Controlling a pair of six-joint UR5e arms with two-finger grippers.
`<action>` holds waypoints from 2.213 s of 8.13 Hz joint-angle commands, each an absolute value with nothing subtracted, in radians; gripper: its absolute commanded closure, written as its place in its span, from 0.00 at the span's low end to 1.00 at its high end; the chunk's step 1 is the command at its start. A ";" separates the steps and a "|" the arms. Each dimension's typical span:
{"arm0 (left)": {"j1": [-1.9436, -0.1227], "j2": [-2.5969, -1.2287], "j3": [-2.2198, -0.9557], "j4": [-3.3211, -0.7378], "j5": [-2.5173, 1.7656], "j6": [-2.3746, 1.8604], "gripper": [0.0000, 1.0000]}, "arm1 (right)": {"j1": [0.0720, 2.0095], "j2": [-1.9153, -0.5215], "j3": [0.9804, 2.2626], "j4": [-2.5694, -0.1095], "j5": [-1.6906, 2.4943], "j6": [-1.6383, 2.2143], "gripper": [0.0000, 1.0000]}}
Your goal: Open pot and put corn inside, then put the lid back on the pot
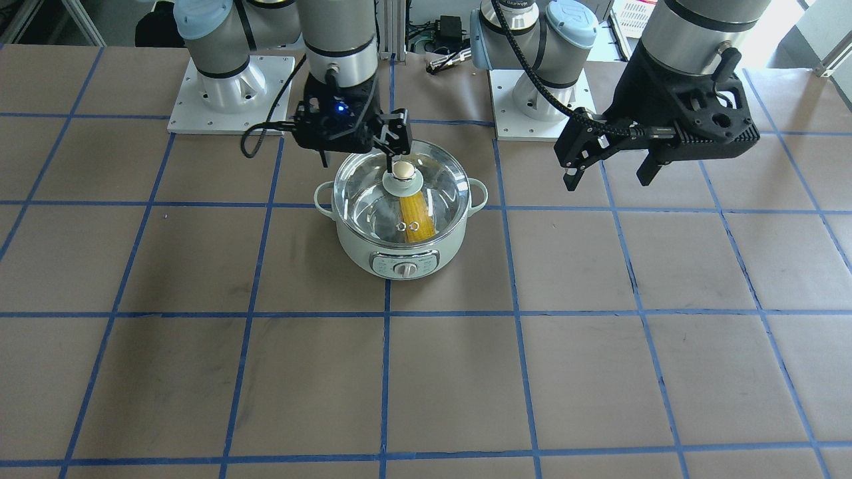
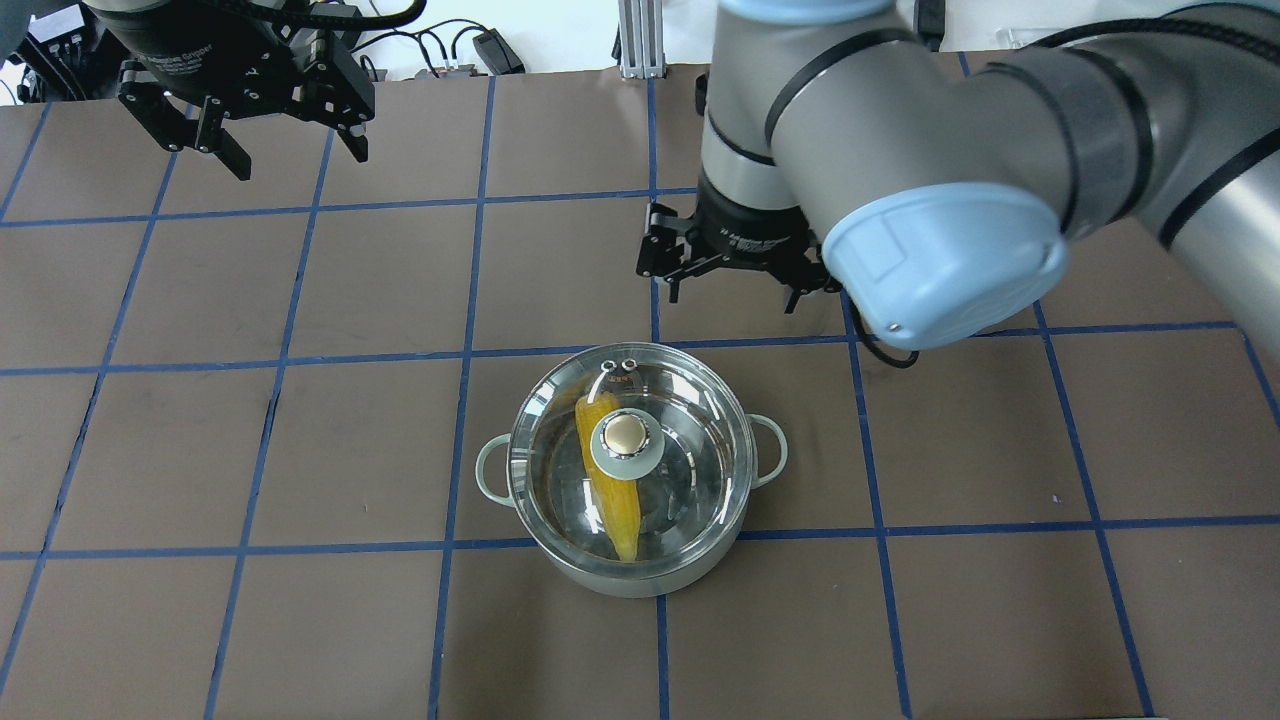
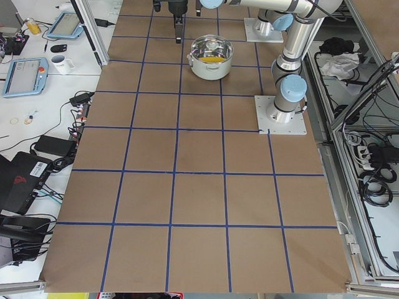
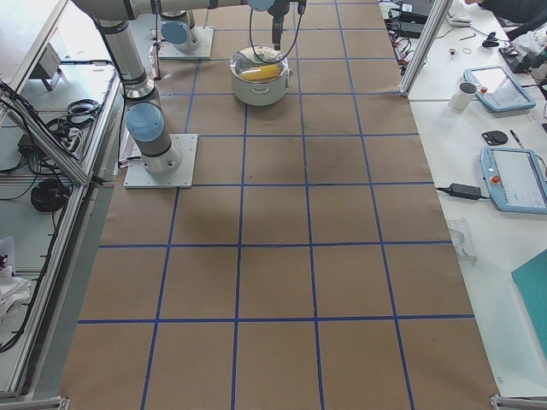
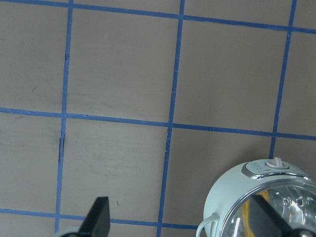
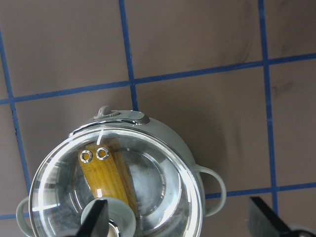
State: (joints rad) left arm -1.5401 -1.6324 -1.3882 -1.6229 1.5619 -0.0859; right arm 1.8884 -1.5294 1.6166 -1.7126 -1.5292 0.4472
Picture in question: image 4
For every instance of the white crumpled cloth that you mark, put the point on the white crumpled cloth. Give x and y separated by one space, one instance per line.
14 289

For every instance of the white mug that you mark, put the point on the white mug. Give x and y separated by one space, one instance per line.
464 94

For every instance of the far blue teach pendant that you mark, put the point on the far blue teach pendant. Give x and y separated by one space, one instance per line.
498 89

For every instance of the yellow corn cob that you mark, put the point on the yellow corn cob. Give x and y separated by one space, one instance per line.
262 73

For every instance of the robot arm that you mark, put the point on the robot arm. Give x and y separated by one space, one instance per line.
144 117
178 28

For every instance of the blue teach pendant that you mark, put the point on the blue teach pendant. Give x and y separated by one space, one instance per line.
514 180
498 89

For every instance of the black power brick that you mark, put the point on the black power brick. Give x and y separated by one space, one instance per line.
465 191

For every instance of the near blue teach pendant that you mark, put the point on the near blue teach pendant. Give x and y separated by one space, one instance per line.
514 180

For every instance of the teal board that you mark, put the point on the teal board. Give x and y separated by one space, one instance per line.
530 280

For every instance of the glass pot lid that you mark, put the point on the glass pot lid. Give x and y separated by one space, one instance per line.
257 56

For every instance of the aluminium frame post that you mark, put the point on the aluminium frame post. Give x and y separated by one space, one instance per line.
429 33

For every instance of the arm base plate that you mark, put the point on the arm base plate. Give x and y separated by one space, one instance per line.
202 51
173 169

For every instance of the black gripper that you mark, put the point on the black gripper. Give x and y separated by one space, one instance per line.
277 21

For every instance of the pale green electric pot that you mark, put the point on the pale green electric pot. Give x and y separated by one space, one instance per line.
263 94

